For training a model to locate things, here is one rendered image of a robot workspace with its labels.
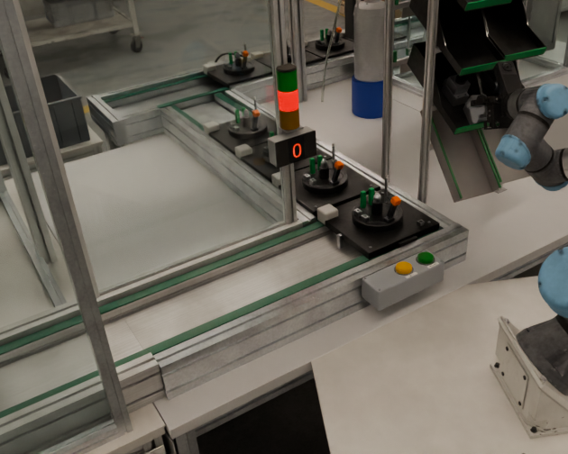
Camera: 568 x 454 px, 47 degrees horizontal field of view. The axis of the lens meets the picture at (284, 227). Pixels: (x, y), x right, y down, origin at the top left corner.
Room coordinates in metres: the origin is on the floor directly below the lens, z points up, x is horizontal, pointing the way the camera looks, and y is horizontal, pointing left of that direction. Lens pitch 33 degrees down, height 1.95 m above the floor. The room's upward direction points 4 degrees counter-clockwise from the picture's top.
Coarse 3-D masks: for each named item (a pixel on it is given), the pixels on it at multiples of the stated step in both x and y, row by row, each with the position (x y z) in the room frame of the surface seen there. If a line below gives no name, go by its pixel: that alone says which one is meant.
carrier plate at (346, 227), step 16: (384, 192) 1.67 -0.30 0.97; (336, 208) 1.60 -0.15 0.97; (352, 208) 1.59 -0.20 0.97; (336, 224) 1.52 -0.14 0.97; (352, 224) 1.51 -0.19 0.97; (400, 224) 1.49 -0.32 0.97; (416, 224) 1.49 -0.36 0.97; (432, 224) 1.48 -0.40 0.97; (352, 240) 1.44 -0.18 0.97; (368, 240) 1.43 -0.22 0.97; (384, 240) 1.42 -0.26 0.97; (400, 240) 1.42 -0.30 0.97; (368, 256) 1.37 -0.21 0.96
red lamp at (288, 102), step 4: (280, 92) 1.53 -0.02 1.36; (284, 92) 1.52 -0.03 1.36; (288, 92) 1.52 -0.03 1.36; (292, 92) 1.52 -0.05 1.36; (296, 92) 1.53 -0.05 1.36; (280, 96) 1.53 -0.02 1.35; (284, 96) 1.52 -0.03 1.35; (288, 96) 1.52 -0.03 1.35; (292, 96) 1.52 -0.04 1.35; (296, 96) 1.53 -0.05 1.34; (280, 100) 1.53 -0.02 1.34; (284, 100) 1.52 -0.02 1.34; (288, 100) 1.52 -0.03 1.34; (292, 100) 1.52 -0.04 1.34; (296, 100) 1.53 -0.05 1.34; (280, 104) 1.53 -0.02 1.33; (284, 104) 1.52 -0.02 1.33; (288, 104) 1.52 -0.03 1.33; (292, 104) 1.52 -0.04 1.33; (296, 104) 1.53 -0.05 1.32; (280, 108) 1.53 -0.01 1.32; (284, 108) 1.52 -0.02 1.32; (288, 108) 1.52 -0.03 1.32; (292, 108) 1.52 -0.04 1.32; (296, 108) 1.53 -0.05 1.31
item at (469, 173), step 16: (432, 112) 1.74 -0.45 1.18; (432, 128) 1.68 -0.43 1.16; (448, 128) 1.72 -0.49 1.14; (432, 144) 1.67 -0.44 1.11; (448, 144) 1.68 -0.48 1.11; (464, 144) 1.69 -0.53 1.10; (480, 144) 1.67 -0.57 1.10; (448, 160) 1.60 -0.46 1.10; (464, 160) 1.65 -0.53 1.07; (480, 160) 1.66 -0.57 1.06; (448, 176) 1.59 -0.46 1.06; (464, 176) 1.62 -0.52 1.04; (480, 176) 1.62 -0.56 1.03; (496, 176) 1.59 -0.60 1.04; (464, 192) 1.58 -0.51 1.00; (480, 192) 1.59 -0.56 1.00
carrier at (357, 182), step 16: (320, 160) 1.79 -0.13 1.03; (336, 160) 1.89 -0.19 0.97; (304, 176) 1.75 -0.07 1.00; (320, 176) 1.75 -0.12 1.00; (352, 176) 1.78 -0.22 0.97; (304, 192) 1.71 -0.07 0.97; (320, 192) 1.69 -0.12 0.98; (336, 192) 1.69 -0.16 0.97; (352, 192) 1.69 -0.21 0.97; (368, 192) 1.69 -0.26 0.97
